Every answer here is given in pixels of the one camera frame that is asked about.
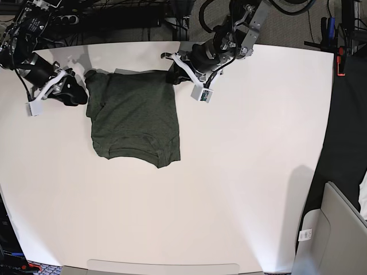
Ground blue handled clamp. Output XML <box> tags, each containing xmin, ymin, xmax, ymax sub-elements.
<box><xmin>321</xmin><ymin>17</ymin><xmax>335</xmax><ymax>48</ymax></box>

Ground orange clamp bottom left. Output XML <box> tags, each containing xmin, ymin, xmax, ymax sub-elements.
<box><xmin>21</xmin><ymin>263</ymin><xmax>42</xmax><ymax>273</ymax></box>

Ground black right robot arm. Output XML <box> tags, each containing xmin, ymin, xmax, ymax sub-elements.
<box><xmin>1</xmin><ymin>1</ymin><xmax>88</xmax><ymax>107</ymax></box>

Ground orange black clamp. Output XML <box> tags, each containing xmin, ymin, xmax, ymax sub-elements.
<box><xmin>337</xmin><ymin>46</ymin><xmax>347</xmax><ymax>77</ymax></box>

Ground black flat electronics box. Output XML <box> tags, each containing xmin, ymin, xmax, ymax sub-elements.
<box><xmin>124</xmin><ymin>18</ymin><xmax>161</xmax><ymax>29</ymax></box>

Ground thick black hose loop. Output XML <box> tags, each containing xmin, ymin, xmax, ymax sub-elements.
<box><xmin>269</xmin><ymin>0</ymin><xmax>319</xmax><ymax>16</ymax></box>

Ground beige plastic bin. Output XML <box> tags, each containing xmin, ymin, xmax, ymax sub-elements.
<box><xmin>291</xmin><ymin>182</ymin><xmax>366</xmax><ymax>274</ymax></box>

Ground grey metal table leg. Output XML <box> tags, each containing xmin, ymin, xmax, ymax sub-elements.
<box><xmin>164</xmin><ymin>0</ymin><xmax>193</xmax><ymax>41</ymax></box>

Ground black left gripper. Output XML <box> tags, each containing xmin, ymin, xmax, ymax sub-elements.
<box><xmin>166</xmin><ymin>42</ymin><xmax>221</xmax><ymax>85</ymax></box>

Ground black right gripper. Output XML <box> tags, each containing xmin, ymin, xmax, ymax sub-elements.
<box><xmin>21</xmin><ymin>58</ymin><xmax>88</xmax><ymax>107</ymax></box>

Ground tangled black cables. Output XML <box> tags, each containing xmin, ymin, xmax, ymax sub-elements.
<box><xmin>0</xmin><ymin>0</ymin><xmax>173</xmax><ymax>55</ymax></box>

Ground dark green long-sleeve shirt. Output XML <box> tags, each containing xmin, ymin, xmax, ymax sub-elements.
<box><xmin>85</xmin><ymin>69</ymin><xmax>181</xmax><ymax>168</ymax></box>

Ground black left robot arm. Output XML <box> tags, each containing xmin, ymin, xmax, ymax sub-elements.
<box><xmin>161</xmin><ymin>1</ymin><xmax>271</xmax><ymax>88</ymax></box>

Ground black printed box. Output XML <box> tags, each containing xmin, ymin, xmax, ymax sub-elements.
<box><xmin>1</xmin><ymin>198</ymin><xmax>27</xmax><ymax>274</ymax></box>

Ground white barcode label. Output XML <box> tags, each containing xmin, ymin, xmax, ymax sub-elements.
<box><xmin>298</xmin><ymin>229</ymin><xmax>313</xmax><ymax>242</ymax></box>

